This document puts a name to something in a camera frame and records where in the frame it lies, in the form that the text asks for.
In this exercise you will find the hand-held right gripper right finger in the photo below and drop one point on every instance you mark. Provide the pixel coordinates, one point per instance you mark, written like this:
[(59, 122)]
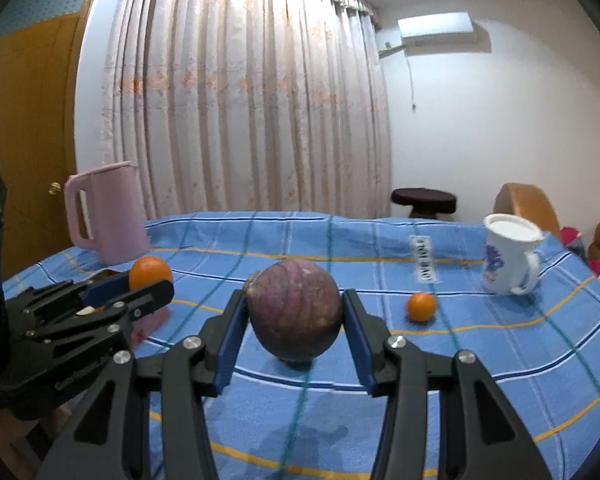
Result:
[(362, 350)]

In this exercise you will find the pink kettle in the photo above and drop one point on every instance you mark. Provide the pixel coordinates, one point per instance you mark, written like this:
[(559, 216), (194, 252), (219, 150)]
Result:
[(115, 210)]

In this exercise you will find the purple round fruit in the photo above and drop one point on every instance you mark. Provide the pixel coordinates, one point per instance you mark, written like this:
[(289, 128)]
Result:
[(295, 310)]

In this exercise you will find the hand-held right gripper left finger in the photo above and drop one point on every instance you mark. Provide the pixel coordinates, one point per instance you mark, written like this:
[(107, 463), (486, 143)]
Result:
[(227, 350)]

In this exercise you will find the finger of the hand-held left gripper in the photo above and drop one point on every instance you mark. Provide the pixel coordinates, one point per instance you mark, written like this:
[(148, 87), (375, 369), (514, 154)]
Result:
[(107, 285), (145, 296)]

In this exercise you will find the air conditioner pipe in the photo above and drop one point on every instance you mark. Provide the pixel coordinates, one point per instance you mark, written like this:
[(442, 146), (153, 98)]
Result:
[(391, 50)]

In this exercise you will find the blue checkered tablecloth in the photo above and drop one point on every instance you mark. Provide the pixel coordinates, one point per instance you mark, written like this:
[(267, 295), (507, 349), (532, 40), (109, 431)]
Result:
[(480, 360)]

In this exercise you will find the pink tin box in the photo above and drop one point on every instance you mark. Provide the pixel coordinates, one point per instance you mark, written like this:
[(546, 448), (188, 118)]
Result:
[(152, 322)]

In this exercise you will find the pale floral curtain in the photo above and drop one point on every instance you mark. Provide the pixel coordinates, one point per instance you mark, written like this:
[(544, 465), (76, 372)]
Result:
[(230, 85)]

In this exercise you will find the wooden door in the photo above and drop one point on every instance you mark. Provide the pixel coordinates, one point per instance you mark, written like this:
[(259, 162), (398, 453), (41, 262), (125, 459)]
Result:
[(25, 120)]

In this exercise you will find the white lidded mug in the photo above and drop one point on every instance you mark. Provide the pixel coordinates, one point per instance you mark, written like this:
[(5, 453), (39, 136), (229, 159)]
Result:
[(505, 260)]

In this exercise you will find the large orange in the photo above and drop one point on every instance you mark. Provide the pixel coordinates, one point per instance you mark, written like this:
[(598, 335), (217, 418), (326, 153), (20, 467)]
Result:
[(150, 271)]

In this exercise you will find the white air conditioner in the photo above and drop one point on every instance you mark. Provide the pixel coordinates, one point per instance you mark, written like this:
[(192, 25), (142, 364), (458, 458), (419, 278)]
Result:
[(435, 32)]

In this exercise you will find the dark round stool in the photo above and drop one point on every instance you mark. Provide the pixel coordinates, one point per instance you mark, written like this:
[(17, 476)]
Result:
[(422, 201)]

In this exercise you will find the small orange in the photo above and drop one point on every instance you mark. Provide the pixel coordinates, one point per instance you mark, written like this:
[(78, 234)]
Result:
[(421, 306)]

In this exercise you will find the brass door knob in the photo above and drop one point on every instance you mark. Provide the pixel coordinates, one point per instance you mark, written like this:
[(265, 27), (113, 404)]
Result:
[(55, 188)]

